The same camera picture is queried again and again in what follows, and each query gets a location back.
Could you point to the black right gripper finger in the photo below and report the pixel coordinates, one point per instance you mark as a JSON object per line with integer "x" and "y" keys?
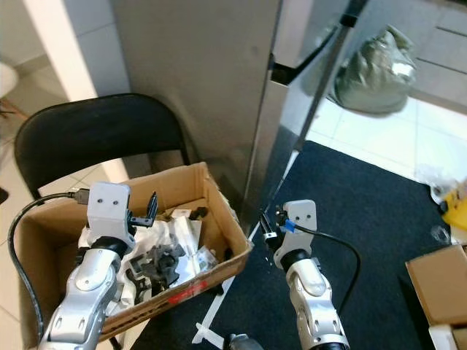
{"x": 267, "y": 227}

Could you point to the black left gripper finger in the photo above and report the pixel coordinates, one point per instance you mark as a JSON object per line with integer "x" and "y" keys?
{"x": 153, "y": 205}

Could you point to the yellow rubbish bin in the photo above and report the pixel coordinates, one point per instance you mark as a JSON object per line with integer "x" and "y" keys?
{"x": 458, "y": 211}

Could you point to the green rubbish bag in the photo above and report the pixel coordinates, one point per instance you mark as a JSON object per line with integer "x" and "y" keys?
{"x": 372, "y": 73}

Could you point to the white plastic bag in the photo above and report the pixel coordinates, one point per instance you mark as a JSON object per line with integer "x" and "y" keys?
{"x": 182, "y": 233}

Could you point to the small black plastic part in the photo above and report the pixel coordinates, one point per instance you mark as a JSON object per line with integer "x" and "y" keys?
{"x": 198, "y": 213}

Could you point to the black plastic parts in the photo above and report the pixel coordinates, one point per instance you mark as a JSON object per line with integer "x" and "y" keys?
{"x": 160, "y": 262}

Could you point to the cardboard box with red label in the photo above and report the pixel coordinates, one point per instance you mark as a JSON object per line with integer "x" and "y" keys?
{"x": 215, "y": 197}

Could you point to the dark floor mat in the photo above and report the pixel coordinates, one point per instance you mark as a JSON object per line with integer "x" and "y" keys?
{"x": 357, "y": 189}

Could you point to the black folding chair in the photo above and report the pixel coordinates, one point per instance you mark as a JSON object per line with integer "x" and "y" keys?
{"x": 95, "y": 135}

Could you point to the long white floor tape strip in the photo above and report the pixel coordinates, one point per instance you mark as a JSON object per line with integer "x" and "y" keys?
{"x": 215, "y": 310}

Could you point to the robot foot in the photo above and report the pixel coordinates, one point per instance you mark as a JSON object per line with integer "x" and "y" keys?
{"x": 244, "y": 343}

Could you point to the stainless steel cabinet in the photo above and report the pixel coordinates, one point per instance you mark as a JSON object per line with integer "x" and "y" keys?
{"x": 190, "y": 80}

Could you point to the clear plastic cup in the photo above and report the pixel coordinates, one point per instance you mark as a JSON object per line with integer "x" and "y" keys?
{"x": 441, "y": 235}

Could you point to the crumpled clear plastic bag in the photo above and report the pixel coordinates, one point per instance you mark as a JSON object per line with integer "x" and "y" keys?
{"x": 434, "y": 179}

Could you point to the open cardboard box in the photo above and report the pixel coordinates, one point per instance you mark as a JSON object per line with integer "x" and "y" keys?
{"x": 441, "y": 284}

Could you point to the white ceramic fixture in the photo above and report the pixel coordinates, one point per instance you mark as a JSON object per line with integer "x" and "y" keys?
{"x": 7, "y": 79}

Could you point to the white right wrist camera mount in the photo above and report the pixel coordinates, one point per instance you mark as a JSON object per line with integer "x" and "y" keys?
{"x": 303, "y": 215}

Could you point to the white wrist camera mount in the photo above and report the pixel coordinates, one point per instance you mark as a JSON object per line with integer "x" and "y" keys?
{"x": 109, "y": 204}
{"x": 303, "y": 215}

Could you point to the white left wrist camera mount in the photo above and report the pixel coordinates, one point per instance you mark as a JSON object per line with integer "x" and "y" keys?
{"x": 109, "y": 204}

